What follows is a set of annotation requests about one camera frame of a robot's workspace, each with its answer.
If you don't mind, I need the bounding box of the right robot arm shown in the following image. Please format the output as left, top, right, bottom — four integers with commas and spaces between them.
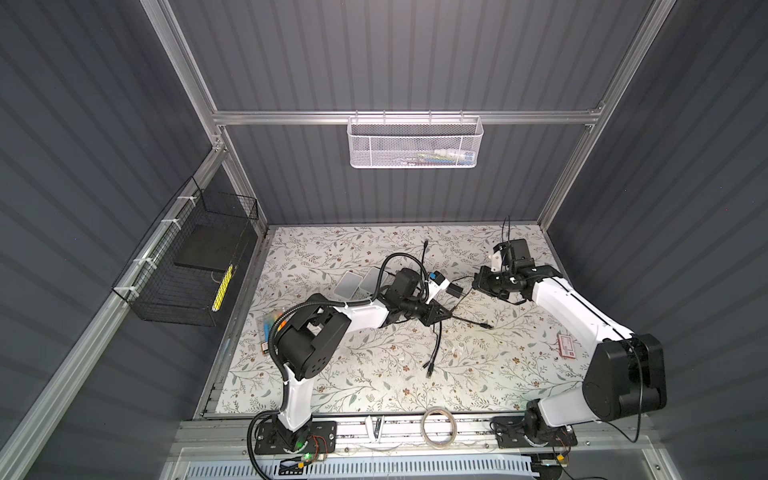
473, 265, 667, 446

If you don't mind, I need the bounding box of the pack of coloured markers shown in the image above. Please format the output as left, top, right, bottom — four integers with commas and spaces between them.
257, 310, 284, 356

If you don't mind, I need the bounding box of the long black ethernet cable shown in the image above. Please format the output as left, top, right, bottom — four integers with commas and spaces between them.
443, 308, 496, 329

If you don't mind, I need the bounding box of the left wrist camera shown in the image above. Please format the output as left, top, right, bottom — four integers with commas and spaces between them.
427, 271, 451, 303

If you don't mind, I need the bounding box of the red white small box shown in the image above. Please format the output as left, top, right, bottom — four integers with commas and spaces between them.
557, 333, 577, 359

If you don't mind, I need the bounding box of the white wire mesh basket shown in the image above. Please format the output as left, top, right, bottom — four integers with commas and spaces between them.
346, 114, 484, 169

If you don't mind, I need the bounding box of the black power adapter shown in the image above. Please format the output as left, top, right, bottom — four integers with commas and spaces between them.
446, 283, 464, 298

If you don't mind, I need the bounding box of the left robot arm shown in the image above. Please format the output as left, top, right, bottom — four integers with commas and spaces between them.
249, 252, 462, 438

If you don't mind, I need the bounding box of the clear tape roll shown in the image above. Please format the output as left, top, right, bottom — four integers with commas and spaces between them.
419, 407, 458, 449

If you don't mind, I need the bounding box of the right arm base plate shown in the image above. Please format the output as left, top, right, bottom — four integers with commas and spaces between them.
489, 415, 578, 449

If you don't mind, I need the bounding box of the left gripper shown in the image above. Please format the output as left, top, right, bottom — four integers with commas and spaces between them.
399, 297, 453, 328

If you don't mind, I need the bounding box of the black foam pad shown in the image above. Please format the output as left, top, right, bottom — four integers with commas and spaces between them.
174, 224, 241, 273

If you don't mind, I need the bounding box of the white network switch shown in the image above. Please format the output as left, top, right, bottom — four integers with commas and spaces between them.
333, 271, 363, 300
358, 267, 380, 295

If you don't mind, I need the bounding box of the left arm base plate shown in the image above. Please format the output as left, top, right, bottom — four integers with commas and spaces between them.
253, 419, 338, 455

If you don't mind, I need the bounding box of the black wire basket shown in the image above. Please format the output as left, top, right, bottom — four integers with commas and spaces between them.
112, 179, 260, 327

